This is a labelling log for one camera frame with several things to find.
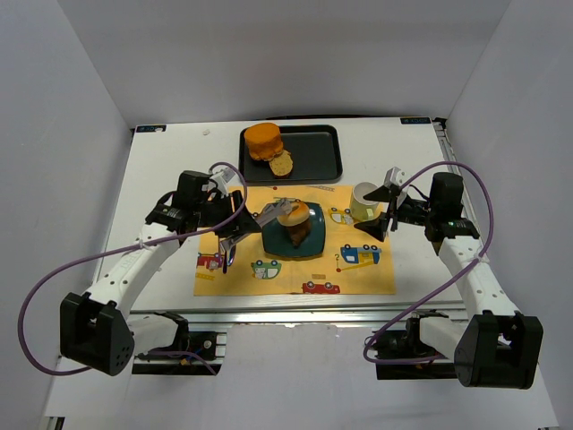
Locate sliced seeded bread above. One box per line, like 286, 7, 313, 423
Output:
269, 150, 294, 178

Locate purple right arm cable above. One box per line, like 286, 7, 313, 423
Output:
363, 160, 495, 367

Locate blue sticker label right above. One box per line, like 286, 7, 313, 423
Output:
399, 116, 432, 125

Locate black baking tray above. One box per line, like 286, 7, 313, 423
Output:
239, 125, 343, 186

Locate dark teal square plate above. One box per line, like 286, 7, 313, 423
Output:
261, 202, 326, 259

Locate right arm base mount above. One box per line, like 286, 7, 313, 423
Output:
372, 309, 457, 381

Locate blue sticker label left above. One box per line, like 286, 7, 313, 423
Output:
135, 125, 167, 133

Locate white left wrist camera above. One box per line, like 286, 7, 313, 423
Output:
208, 167, 235, 195

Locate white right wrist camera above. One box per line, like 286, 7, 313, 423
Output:
383, 167, 410, 188

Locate metal tongs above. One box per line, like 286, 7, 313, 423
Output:
218, 198, 300, 254

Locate aluminium table frame rail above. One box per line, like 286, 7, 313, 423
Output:
129, 304, 475, 328

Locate brown croissant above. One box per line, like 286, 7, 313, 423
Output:
286, 219, 312, 248

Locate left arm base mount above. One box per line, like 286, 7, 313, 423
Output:
128, 312, 227, 376

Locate pale green mug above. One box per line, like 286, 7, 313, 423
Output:
349, 182, 379, 222

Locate yellow cartoon car placemat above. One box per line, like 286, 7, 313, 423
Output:
193, 185, 396, 297

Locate orange round cake loaf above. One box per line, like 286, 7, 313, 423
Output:
244, 123, 284, 161

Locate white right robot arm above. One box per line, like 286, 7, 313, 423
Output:
358, 168, 543, 390

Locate glazed bagel donut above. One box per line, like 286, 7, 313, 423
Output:
277, 201, 310, 228

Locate purple iridescent spoon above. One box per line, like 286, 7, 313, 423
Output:
222, 248, 235, 274

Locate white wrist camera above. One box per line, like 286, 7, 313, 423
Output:
208, 167, 235, 195
383, 167, 410, 188

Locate blue sticker label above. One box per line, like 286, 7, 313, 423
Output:
135, 125, 167, 133
399, 116, 432, 125

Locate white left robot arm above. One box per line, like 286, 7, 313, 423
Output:
60, 162, 261, 376

